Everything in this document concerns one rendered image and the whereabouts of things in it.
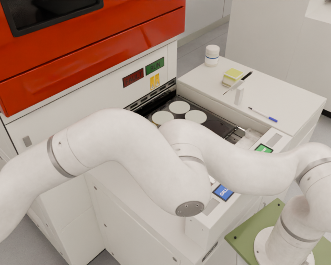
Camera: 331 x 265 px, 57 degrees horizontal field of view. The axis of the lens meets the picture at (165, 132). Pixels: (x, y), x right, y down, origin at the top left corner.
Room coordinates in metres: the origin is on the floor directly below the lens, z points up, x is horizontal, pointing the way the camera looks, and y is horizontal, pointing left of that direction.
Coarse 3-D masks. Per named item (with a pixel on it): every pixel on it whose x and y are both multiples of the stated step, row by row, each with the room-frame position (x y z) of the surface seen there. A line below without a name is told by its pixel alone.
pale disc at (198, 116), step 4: (188, 112) 1.12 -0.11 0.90; (192, 112) 1.12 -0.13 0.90; (196, 112) 1.12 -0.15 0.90; (200, 112) 1.12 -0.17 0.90; (188, 116) 1.09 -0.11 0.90; (192, 116) 1.09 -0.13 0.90; (196, 116) 1.09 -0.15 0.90; (200, 116) 1.09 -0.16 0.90; (204, 116) 1.09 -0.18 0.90; (192, 120) 1.06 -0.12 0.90; (196, 120) 1.06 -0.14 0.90; (200, 120) 1.06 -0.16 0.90; (204, 120) 1.06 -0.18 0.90
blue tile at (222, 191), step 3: (222, 186) 0.63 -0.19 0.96; (219, 189) 0.62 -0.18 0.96; (222, 189) 0.62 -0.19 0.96; (225, 189) 0.62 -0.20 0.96; (228, 189) 0.62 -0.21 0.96; (216, 192) 0.61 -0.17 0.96; (219, 192) 0.61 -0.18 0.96; (222, 192) 0.61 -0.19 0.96; (225, 192) 0.61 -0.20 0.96; (228, 192) 0.61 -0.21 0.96; (231, 192) 0.61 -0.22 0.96; (219, 195) 0.60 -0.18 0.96; (222, 195) 0.60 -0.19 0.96; (225, 195) 0.60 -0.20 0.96; (228, 195) 0.60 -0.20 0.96; (225, 198) 0.58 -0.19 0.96
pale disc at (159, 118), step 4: (160, 112) 1.12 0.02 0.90; (164, 112) 1.12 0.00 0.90; (168, 112) 1.12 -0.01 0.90; (152, 116) 1.09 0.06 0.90; (156, 116) 1.09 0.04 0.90; (160, 116) 1.09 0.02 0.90; (164, 116) 1.09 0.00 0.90; (168, 116) 1.09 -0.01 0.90; (172, 116) 1.09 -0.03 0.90; (156, 120) 1.06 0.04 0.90; (160, 120) 1.06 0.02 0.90; (164, 120) 1.06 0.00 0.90; (168, 120) 1.06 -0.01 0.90; (160, 124) 1.03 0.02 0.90
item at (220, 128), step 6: (168, 102) 1.20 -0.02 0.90; (186, 102) 1.20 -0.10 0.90; (162, 108) 1.15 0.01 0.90; (168, 108) 1.15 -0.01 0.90; (192, 108) 1.15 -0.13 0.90; (198, 108) 1.15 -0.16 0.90; (150, 114) 1.10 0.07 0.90; (174, 114) 1.10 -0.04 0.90; (180, 114) 1.10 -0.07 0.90; (210, 114) 1.10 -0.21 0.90; (150, 120) 1.06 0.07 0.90; (210, 120) 1.06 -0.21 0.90; (216, 120) 1.06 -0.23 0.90; (222, 120) 1.05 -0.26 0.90; (204, 126) 1.02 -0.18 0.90; (210, 126) 1.02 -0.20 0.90; (216, 126) 1.02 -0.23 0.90; (222, 126) 1.02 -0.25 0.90; (228, 126) 1.01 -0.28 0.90; (216, 132) 0.97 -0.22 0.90; (222, 132) 0.97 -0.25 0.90; (228, 132) 0.97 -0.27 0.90
